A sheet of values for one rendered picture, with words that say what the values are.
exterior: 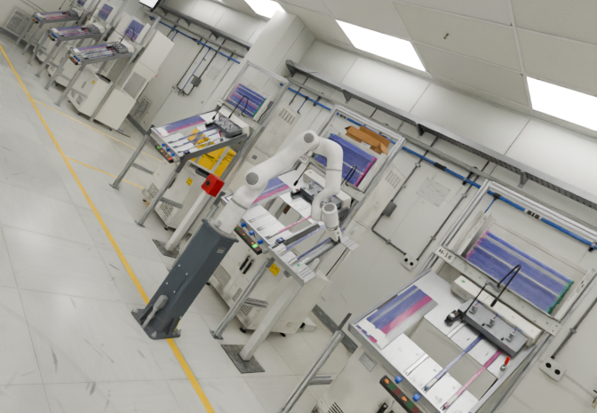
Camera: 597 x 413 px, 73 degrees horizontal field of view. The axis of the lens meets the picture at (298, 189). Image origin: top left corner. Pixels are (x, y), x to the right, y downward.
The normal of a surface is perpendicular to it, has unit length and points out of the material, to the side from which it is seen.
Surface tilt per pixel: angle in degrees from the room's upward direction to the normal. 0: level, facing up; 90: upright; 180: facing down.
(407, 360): 44
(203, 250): 90
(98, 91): 90
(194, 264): 90
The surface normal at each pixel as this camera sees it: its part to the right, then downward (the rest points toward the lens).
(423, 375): 0.03, -0.82
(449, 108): -0.55, -0.33
